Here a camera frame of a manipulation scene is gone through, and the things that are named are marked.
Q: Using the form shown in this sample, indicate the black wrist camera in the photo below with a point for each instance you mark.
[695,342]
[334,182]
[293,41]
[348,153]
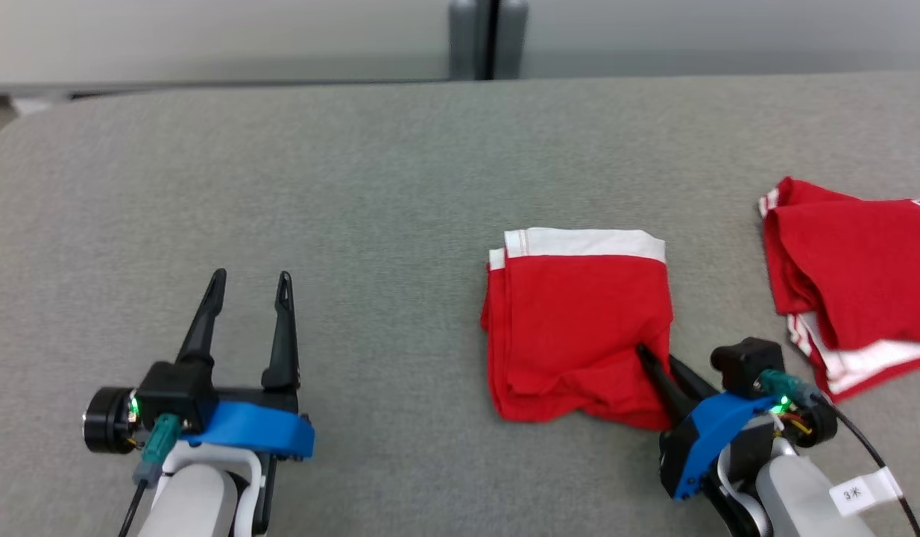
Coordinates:
[173,391]
[743,362]

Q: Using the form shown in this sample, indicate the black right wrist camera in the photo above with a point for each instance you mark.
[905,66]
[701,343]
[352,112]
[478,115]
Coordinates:
[743,362]

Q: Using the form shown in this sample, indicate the red shirt white sleeves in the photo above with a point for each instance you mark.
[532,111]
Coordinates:
[855,276]

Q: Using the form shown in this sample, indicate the grey rounded post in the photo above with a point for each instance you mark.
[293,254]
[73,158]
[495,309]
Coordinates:
[464,41]
[512,41]

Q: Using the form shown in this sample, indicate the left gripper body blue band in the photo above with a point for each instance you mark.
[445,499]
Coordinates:
[259,429]

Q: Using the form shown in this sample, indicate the grey partition bottom rail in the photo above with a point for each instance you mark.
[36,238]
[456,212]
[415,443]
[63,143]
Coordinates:
[206,84]

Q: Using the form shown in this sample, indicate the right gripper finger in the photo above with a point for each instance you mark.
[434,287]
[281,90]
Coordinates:
[670,399]
[697,388]

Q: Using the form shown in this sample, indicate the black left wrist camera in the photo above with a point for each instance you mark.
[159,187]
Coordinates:
[173,391]

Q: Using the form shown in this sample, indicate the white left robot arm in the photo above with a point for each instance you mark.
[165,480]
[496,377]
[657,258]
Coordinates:
[191,500]

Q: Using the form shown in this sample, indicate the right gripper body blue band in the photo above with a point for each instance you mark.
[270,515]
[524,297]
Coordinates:
[710,432]

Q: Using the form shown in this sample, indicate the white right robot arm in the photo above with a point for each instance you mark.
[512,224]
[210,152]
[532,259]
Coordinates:
[795,492]

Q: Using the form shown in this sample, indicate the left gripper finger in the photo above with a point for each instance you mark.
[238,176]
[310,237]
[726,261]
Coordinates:
[284,350]
[205,335]

